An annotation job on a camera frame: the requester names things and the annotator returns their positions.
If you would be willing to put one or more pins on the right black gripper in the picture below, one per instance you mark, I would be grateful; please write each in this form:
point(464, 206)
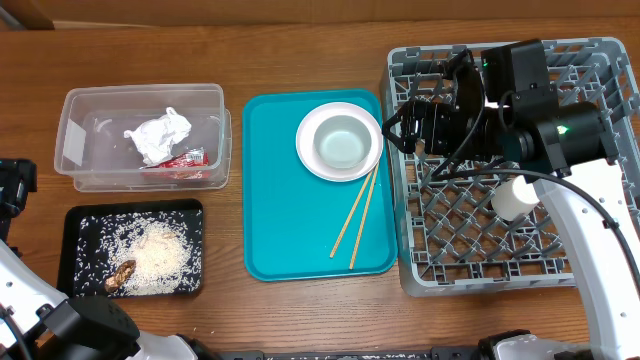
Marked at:
point(434, 112)

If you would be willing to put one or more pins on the grey bowl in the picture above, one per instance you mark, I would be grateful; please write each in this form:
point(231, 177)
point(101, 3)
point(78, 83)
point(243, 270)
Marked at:
point(342, 142)

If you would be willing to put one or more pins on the large white plate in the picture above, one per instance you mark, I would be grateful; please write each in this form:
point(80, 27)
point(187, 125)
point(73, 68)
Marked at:
point(311, 160)

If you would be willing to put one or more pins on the pale green cup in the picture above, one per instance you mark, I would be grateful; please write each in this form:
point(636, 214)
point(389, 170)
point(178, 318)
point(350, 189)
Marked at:
point(514, 198)

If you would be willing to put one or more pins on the red snack wrapper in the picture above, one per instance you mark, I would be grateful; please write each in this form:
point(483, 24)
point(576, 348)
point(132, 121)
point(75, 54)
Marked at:
point(185, 162)

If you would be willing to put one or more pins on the white napkin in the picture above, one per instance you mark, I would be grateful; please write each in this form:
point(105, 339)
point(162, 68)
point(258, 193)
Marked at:
point(155, 138)

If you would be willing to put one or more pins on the pile of white rice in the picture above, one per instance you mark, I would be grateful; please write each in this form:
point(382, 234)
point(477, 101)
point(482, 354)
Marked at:
point(166, 245)

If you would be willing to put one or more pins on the brown food piece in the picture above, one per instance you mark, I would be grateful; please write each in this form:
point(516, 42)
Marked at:
point(121, 275)

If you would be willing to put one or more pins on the small white plate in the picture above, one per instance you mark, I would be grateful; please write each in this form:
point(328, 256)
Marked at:
point(496, 104)

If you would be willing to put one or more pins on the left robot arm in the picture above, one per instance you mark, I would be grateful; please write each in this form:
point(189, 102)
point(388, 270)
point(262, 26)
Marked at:
point(40, 322)

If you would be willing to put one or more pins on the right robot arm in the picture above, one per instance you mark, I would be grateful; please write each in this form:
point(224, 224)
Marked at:
point(568, 153)

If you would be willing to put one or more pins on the grey dishwasher rack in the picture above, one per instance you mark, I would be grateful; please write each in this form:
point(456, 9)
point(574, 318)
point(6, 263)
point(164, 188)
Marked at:
point(450, 241)

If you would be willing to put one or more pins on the teal serving tray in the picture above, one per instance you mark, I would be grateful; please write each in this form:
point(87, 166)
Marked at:
point(291, 217)

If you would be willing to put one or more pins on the clear plastic storage bin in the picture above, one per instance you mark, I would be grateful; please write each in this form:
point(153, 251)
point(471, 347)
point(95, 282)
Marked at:
point(91, 147)

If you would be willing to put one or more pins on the black plastic tray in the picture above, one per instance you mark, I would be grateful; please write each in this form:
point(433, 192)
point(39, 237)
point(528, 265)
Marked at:
point(74, 216)

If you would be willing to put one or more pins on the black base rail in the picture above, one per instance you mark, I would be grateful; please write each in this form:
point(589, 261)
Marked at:
point(434, 353)

